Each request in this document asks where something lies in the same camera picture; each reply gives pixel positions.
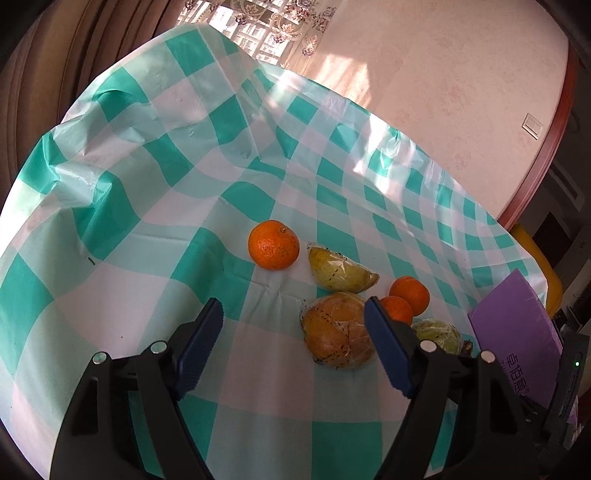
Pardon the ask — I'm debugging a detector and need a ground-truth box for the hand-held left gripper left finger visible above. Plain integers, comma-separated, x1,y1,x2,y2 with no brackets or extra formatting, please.
50,298,225,480

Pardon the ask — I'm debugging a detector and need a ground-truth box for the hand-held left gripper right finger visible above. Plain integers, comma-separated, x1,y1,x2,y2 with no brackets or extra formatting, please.
364,296,541,480

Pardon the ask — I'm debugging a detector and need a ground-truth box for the green fruit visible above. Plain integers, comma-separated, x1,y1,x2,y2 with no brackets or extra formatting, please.
412,318,464,355

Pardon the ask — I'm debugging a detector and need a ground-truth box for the purple cardboard box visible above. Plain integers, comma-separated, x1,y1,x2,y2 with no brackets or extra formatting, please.
467,268,578,430

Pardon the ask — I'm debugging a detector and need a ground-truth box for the large orange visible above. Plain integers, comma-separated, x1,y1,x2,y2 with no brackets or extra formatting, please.
248,220,300,271

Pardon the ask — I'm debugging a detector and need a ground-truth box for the small orange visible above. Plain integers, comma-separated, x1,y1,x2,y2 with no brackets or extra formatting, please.
389,275,430,319
379,295,414,326

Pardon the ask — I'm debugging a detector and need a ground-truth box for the wrapped orange pomelo chunk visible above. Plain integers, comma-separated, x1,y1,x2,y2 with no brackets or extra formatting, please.
301,292,377,368

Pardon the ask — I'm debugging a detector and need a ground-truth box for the wrapped yellow pomelo wedge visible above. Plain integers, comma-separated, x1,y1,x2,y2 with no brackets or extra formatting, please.
308,242,380,293

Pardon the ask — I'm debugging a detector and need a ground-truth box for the green white checked tablecloth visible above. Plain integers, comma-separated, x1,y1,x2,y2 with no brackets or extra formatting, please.
0,23,548,480

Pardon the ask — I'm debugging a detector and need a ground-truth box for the yellow leather sofa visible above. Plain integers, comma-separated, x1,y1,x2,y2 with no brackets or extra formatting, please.
510,224,564,319

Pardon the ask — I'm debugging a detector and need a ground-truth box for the brown drape curtain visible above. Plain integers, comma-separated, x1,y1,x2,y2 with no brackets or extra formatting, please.
0,0,176,195

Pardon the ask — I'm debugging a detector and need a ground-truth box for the floral lace curtain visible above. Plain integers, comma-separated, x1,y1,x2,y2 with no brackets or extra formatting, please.
182,0,340,70

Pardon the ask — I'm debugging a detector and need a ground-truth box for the red wooden door frame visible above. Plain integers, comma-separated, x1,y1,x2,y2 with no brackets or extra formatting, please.
496,41,580,229

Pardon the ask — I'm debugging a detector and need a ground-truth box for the white light switch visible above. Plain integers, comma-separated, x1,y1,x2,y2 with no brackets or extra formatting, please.
523,112,547,139

